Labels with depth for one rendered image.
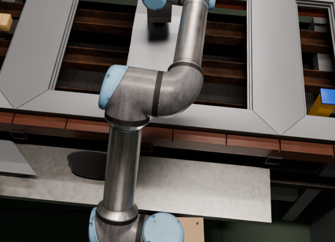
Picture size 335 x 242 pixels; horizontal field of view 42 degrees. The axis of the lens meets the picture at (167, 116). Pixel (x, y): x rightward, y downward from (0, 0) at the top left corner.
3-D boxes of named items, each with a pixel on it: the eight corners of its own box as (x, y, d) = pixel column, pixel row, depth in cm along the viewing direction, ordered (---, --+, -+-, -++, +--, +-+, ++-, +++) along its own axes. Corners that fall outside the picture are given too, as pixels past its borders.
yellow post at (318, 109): (303, 120, 168) (320, 92, 151) (316, 121, 168) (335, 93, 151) (304, 131, 165) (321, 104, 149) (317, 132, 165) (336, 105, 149)
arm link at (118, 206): (136, 266, 120) (161, 78, 101) (83, 258, 121) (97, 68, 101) (142, 239, 131) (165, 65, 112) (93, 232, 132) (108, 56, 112)
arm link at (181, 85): (205, 105, 100) (219, -27, 128) (158, 98, 100) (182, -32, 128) (199, 132, 109) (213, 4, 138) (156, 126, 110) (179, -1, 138)
